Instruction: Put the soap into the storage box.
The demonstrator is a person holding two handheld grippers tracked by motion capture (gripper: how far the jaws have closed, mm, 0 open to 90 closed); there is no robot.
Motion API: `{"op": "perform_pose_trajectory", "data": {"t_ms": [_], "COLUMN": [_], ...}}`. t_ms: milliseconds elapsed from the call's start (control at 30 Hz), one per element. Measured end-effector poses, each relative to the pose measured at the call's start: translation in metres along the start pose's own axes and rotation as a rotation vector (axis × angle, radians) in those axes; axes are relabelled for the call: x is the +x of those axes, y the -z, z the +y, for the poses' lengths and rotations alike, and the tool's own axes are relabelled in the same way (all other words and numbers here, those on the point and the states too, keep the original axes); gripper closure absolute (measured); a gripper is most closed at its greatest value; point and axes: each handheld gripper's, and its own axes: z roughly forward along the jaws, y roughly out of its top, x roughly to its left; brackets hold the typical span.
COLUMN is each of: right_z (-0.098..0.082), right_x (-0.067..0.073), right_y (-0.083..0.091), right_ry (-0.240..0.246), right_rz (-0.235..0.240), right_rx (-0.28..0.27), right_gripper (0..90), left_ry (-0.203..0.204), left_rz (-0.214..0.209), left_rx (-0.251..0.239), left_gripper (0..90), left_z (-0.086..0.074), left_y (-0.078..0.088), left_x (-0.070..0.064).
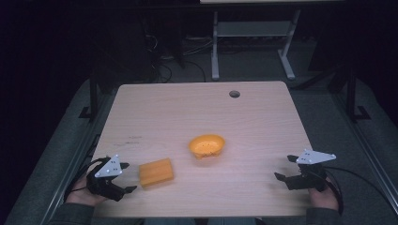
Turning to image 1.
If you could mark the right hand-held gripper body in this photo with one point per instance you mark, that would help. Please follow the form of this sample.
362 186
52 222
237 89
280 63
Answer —
313 175

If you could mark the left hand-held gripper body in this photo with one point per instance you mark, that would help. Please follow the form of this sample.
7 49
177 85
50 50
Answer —
108 170

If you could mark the orange sponge block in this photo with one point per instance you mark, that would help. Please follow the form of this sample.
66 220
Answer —
156 172

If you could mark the orange plastic bowl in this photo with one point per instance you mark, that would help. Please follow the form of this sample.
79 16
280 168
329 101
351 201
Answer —
206 146

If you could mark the person's right hand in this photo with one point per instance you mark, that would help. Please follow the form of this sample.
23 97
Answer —
324 198

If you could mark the person's left hand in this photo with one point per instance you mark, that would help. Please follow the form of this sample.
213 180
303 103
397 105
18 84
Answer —
82 193

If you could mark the black stand leg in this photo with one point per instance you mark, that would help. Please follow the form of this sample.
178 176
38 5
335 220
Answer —
352 93
93 97

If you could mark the white metal stand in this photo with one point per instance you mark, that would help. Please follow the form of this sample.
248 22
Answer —
253 28

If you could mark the aluminium frame rail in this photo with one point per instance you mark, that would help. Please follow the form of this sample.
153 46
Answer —
366 146
70 168

